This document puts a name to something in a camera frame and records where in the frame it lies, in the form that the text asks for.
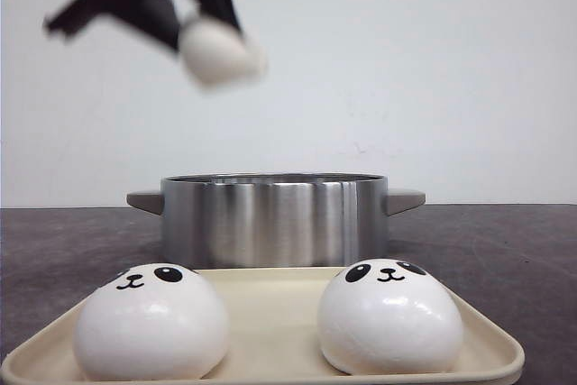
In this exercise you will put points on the beige plastic tray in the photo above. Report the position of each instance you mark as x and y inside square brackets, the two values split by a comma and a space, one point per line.
[274, 341]

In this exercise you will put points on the stainless steel steamer pot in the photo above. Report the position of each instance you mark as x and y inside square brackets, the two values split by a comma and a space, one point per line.
[274, 220]

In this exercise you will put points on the panda bun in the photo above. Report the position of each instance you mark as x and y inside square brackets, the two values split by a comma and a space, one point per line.
[215, 53]
[382, 316]
[157, 321]

